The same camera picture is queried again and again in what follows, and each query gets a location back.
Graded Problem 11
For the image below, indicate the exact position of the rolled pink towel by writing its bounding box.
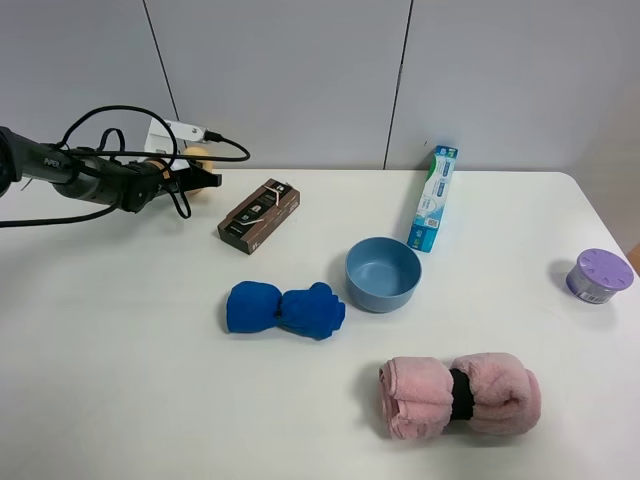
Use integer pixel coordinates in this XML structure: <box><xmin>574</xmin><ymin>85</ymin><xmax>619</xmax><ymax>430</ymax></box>
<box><xmin>378</xmin><ymin>353</ymin><xmax>542</xmax><ymax>440</ymax></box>

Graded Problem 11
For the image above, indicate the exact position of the blue plastic bowl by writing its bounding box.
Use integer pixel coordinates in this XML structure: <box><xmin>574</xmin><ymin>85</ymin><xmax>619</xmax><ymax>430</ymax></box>
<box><xmin>345</xmin><ymin>237</ymin><xmax>422</xmax><ymax>314</ymax></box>

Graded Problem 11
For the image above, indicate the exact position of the blue white toothpaste box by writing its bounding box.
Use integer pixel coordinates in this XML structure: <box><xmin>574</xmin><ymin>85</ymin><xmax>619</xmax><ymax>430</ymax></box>
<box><xmin>407</xmin><ymin>145</ymin><xmax>458</xmax><ymax>253</ymax></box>

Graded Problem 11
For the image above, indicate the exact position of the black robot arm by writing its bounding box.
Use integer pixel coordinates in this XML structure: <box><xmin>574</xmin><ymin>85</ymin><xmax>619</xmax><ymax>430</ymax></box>
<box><xmin>1</xmin><ymin>127</ymin><xmax>222</xmax><ymax>213</ymax></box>

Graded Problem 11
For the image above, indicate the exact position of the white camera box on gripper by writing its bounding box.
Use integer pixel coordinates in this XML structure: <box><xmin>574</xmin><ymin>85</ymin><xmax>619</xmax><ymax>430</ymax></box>
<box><xmin>144</xmin><ymin>118</ymin><xmax>206</xmax><ymax>154</ymax></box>

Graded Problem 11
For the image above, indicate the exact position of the rolled blue towel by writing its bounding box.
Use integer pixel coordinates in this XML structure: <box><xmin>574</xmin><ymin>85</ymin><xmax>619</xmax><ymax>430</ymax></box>
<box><xmin>226</xmin><ymin>281</ymin><xmax>346</xmax><ymax>341</ymax></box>

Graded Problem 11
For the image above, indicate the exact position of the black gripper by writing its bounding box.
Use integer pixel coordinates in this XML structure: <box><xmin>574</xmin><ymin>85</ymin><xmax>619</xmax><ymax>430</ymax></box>
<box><xmin>121</xmin><ymin>158</ymin><xmax>222</xmax><ymax>212</ymax></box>

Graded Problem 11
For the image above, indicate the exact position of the round orange potato toy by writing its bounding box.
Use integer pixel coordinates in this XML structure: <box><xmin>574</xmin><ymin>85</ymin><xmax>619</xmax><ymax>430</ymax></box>
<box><xmin>184</xmin><ymin>146</ymin><xmax>214</xmax><ymax>197</ymax></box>

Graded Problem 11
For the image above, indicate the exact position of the purple lidded round container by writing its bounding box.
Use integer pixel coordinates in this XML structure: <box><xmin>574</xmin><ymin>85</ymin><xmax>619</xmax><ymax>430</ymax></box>
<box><xmin>566</xmin><ymin>248</ymin><xmax>635</xmax><ymax>305</ymax></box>

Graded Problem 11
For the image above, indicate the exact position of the brown rectangular product box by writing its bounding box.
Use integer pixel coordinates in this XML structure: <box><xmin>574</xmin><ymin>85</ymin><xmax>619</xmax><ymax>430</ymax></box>
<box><xmin>217</xmin><ymin>178</ymin><xmax>300</xmax><ymax>255</ymax></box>

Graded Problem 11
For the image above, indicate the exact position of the black band on pink towel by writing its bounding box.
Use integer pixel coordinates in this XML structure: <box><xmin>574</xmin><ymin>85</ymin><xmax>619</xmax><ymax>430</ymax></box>
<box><xmin>450</xmin><ymin>368</ymin><xmax>475</xmax><ymax>421</ymax></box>

